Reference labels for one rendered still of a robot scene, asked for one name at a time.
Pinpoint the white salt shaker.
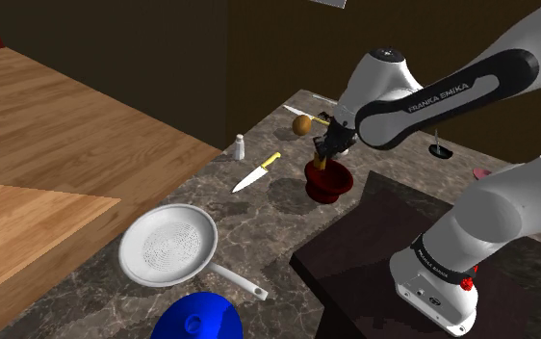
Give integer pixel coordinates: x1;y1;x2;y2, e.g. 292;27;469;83
231;133;246;162

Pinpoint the brown round potato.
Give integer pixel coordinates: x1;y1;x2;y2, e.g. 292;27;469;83
292;114;314;138

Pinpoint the blue round funnel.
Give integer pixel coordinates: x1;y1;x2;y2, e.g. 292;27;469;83
149;291;245;339

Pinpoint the black disc with thin rod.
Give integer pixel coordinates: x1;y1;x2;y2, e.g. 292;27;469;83
427;129;455;161

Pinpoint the white colander pan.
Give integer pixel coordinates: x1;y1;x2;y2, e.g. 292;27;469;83
117;202;270;302

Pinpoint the dark red bowl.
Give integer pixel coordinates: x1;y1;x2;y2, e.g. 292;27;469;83
303;158;354;205

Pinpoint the yellow-handled kitchen knife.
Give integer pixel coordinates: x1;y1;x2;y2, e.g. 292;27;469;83
230;151;282;195
282;104;332;127

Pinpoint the dark robot stand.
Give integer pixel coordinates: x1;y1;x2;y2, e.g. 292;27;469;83
289;169;541;339

